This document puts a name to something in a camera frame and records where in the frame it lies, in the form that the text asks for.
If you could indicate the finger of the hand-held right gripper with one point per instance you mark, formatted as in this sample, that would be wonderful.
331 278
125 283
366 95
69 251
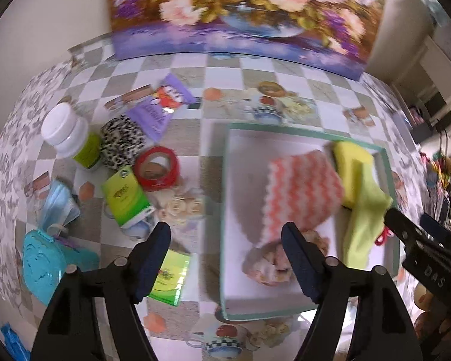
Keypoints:
434 229
402 225

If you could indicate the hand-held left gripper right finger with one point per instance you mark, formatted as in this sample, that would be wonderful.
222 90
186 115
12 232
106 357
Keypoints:
300 263

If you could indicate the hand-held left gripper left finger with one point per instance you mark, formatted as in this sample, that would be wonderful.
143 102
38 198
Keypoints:
156 255

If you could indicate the red hair clip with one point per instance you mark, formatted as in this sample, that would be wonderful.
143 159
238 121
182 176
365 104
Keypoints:
383 237

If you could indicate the beige plush toy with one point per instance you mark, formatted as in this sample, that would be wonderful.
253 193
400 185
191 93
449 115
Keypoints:
267 267

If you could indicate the yellow-green cloth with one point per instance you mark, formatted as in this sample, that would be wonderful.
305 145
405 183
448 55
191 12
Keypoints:
364 218

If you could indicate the pink white zigzag cloth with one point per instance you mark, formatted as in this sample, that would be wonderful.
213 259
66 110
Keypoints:
300 191

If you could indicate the yellow sponge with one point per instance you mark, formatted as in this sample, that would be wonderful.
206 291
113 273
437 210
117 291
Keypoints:
351 161

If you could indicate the white tray with teal rim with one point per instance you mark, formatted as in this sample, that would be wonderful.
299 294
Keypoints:
244 195

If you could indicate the purple snack packet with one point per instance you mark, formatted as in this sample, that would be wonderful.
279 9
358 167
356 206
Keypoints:
152 114

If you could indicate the person's right hand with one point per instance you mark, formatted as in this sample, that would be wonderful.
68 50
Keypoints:
436 323

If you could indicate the flat green tissue packet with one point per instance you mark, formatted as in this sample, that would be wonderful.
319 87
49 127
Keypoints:
169 278

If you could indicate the pile of small trinkets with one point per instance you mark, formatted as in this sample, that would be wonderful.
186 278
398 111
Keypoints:
443 169

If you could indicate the red tape roll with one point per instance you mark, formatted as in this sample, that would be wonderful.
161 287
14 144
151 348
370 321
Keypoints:
156 186

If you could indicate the green tea box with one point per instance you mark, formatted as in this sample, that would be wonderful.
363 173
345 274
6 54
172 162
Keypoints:
122 191

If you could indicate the blue face mask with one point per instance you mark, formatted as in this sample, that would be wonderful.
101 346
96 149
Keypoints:
58 203

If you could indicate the teal plastic container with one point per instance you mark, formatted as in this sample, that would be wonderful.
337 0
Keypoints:
41 267

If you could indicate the checkered printed tablecloth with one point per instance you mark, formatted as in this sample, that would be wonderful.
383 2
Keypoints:
195 146

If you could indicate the blue plastic bag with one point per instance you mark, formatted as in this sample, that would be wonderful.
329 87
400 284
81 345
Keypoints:
13 342

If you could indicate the floral painting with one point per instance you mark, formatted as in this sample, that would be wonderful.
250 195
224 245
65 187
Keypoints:
248 7

